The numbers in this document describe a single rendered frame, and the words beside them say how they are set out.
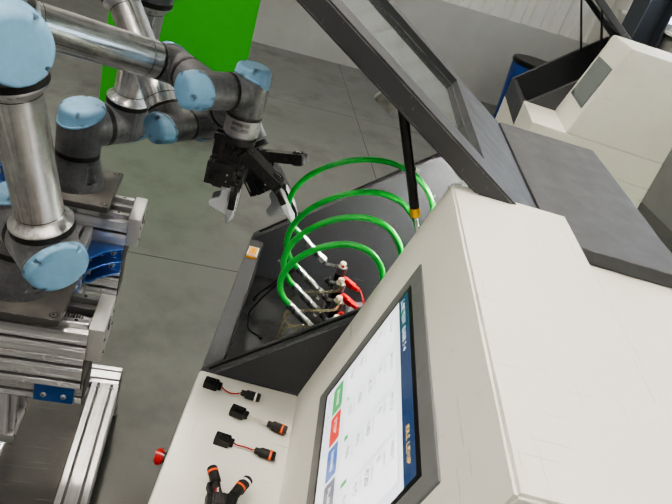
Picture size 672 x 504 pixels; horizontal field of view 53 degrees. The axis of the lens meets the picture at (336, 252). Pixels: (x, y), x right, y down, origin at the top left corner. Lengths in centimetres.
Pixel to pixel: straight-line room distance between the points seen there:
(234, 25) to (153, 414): 294
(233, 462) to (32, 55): 78
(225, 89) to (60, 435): 140
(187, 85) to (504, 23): 741
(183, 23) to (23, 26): 377
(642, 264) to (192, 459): 92
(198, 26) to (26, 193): 369
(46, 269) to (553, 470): 95
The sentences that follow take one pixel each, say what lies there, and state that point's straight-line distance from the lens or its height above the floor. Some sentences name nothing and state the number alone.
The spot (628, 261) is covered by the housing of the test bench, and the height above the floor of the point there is 150.
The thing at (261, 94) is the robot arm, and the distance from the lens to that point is 140.
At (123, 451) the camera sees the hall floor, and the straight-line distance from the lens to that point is 263.
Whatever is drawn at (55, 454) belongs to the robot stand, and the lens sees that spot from 233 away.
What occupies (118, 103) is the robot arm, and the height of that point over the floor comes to 127.
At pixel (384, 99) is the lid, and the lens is 117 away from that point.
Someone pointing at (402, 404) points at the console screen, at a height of 139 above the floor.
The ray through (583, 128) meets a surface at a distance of 444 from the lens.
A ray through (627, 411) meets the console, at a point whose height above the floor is 155.
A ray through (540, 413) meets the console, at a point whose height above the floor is 155.
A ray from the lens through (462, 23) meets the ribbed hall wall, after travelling 843.
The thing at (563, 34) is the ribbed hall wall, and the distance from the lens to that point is 893.
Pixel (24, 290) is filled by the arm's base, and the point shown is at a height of 107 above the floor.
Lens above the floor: 197
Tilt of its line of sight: 29 degrees down
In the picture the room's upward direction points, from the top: 18 degrees clockwise
